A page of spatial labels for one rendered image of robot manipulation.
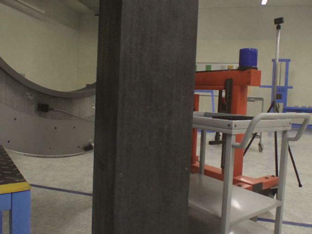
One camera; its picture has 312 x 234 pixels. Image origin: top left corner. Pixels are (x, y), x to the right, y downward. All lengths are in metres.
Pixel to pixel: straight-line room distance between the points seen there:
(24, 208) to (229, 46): 9.90
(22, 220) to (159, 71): 0.49
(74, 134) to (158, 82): 0.70
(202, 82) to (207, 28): 8.40
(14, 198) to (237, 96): 1.53
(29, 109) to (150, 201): 0.72
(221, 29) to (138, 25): 9.64
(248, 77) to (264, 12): 8.87
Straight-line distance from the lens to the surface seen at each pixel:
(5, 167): 0.63
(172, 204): 0.83
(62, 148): 1.33
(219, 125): 1.04
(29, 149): 1.29
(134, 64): 0.71
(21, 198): 0.50
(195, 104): 2.07
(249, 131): 0.97
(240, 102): 1.83
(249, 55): 1.81
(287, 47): 10.43
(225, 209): 1.09
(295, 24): 10.67
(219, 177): 1.94
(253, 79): 1.79
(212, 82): 1.95
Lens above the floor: 0.76
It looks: 3 degrees down
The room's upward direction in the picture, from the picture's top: 3 degrees clockwise
